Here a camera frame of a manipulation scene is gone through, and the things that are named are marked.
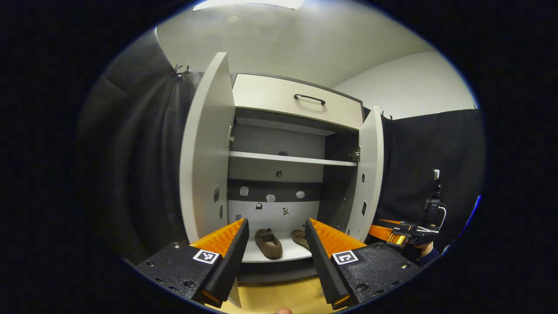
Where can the white shoe cabinet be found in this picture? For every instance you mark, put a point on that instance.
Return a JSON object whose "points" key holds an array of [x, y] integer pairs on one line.
{"points": [[270, 139]]}

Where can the ceiling light panel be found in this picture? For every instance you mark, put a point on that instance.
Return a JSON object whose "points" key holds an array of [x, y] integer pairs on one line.
{"points": [[248, 3]]}

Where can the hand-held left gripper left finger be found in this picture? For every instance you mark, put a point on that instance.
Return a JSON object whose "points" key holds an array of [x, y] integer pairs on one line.
{"points": [[231, 261]]}

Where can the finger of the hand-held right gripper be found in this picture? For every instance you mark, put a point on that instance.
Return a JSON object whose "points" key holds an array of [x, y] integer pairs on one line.
{"points": [[379, 233], [403, 225]]}

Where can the brown shoe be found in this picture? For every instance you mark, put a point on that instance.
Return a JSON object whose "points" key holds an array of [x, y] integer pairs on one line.
{"points": [[300, 237], [272, 250]]}

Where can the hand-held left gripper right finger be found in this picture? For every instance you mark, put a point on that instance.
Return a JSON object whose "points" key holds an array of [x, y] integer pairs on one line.
{"points": [[324, 266]]}

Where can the white cabinet drawer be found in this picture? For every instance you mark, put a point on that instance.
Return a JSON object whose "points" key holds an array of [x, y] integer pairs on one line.
{"points": [[266, 93]]}

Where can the white cabinet shelf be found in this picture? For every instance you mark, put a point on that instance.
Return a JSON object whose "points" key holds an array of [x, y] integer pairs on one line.
{"points": [[287, 158]]}

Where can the metal door hinge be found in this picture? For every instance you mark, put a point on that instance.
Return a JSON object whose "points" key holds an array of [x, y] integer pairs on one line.
{"points": [[355, 155], [231, 135]]}

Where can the white shoe cabinet door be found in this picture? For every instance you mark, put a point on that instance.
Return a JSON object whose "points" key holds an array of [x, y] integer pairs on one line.
{"points": [[205, 152], [370, 144]]}

